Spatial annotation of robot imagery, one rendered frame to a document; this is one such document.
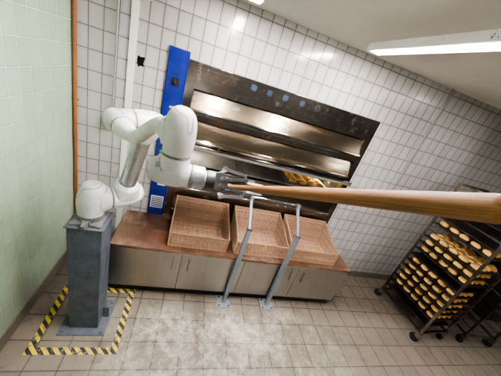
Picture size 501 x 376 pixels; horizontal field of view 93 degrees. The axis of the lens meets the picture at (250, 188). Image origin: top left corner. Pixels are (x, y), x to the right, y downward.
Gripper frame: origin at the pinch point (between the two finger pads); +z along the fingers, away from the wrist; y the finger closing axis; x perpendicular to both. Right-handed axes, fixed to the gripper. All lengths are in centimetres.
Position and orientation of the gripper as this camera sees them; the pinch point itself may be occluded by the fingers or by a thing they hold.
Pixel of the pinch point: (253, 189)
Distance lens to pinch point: 98.6
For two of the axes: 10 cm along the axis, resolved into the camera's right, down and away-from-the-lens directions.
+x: 2.8, 0.2, -9.6
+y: -1.9, 9.8, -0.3
